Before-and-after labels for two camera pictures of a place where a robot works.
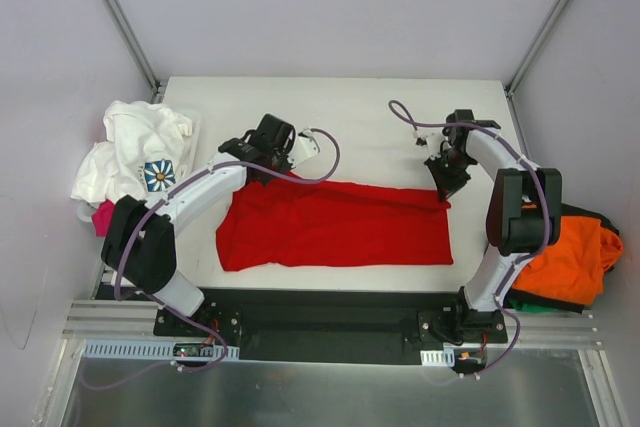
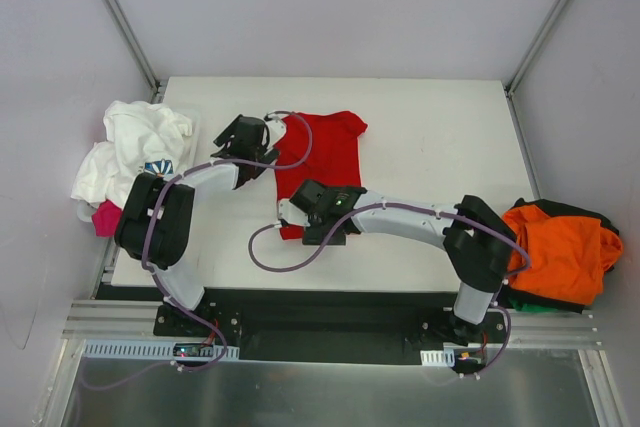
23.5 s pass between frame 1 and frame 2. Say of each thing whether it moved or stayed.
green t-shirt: stayed
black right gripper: moved
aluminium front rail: stayed
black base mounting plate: stayed
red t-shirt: moved
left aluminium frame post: stayed
